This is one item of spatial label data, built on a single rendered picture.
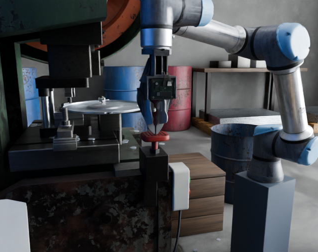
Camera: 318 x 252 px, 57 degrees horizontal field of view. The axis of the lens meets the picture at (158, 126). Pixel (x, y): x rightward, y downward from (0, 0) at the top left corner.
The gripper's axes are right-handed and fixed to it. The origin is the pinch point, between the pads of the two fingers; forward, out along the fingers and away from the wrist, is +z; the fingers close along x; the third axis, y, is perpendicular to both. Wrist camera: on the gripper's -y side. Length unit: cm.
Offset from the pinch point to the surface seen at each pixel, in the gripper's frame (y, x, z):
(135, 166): -7.3, -4.0, 12.7
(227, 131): -125, 87, 35
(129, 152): -20.6, -3.7, 12.5
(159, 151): -0.7, 1.5, 6.4
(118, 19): -66, -1, -35
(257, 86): -363, 264, 24
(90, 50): -25.9, -14.6, -20.5
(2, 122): -17.0, -40.0, -0.3
